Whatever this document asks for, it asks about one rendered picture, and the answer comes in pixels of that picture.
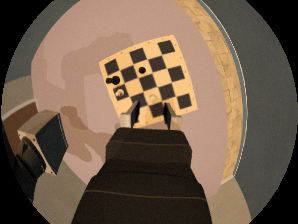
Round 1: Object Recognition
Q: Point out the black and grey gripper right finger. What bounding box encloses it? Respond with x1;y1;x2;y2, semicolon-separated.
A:
163;102;182;130

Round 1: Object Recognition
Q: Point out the black chess queen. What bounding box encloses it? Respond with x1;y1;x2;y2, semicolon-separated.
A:
105;76;120;85

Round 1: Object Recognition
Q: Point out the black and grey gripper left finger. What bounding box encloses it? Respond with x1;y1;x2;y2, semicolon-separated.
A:
119;101;140;128

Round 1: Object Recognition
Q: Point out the black pawn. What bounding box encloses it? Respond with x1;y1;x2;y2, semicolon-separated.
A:
138;67;146;74

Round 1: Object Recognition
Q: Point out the tan and dark brown chessboard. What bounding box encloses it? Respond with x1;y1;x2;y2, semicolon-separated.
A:
99;35;197;128

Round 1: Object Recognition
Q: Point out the white pawn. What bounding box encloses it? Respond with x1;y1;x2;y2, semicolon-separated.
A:
115;89;124;96

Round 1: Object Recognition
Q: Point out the white queen chess piece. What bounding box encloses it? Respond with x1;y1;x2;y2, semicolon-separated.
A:
148;91;158;103

